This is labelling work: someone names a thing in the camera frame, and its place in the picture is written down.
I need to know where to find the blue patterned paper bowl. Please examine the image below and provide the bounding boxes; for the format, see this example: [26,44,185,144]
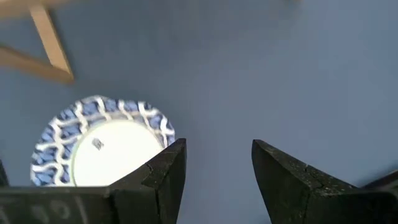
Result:
[30,95,177,187]

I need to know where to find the wooden slatted shelf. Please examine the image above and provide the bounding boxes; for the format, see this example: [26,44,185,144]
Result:
[0,0,75,85]

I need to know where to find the blue table mat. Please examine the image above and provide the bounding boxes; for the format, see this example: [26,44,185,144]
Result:
[0,0,398,224]

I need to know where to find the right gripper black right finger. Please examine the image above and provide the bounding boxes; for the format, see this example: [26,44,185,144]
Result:
[251,139,361,224]

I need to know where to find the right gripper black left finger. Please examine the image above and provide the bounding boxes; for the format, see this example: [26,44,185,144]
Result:
[108,138,188,224]

